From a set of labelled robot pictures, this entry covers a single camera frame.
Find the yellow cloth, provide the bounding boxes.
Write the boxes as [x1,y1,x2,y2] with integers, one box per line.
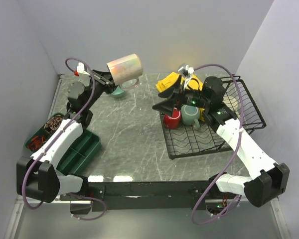
[155,72,204,99]

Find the orange hair ties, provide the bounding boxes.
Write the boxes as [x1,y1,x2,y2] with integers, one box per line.
[28,135,47,151]

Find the green glazed mug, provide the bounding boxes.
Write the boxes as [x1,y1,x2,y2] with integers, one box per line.
[181,105,200,129]

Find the red mug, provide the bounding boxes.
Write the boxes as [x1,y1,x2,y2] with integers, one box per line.
[163,108,181,129]

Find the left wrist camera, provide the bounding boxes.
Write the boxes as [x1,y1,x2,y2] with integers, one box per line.
[74,62,91,76]

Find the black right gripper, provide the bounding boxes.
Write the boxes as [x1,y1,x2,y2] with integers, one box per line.
[151,75,209,117]

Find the pink black hair ties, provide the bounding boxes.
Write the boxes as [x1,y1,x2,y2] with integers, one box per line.
[43,116,65,133]

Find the black front base bar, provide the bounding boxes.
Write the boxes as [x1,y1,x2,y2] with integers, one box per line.
[59,181,240,215]

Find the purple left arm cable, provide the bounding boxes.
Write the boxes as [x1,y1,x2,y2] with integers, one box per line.
[21,57,107,221]

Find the pink mug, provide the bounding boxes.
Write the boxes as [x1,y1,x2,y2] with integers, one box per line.
[107,54,144,91]

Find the green organizer tray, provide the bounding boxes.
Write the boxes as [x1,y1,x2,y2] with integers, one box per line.
[24,113,102,175]

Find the small teal cup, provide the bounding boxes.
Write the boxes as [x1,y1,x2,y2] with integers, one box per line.
[110,86,126,98]

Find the black wire dish rack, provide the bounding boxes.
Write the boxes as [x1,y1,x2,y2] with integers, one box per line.
[160,76,266,159]

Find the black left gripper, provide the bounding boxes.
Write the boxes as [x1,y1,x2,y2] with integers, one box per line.
[84,69,126,110]

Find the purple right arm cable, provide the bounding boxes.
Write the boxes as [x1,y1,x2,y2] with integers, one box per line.
[191,64,245,225]

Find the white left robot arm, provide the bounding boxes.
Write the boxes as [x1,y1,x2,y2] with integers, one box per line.
[16,70,117,205]

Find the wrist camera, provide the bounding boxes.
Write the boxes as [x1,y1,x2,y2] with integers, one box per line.
[74,62,91,76]
[178,64,194,88]

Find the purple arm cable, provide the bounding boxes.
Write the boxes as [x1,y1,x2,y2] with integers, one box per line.
[191,64,245,225]
[21,57,107,221]

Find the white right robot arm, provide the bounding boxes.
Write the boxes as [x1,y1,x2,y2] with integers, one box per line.
[153,77,290,207]

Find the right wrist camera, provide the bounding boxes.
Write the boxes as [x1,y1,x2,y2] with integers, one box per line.
[178,64,194,88]

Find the yellow mug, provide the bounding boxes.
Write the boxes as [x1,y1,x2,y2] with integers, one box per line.
[199,110,205,122]

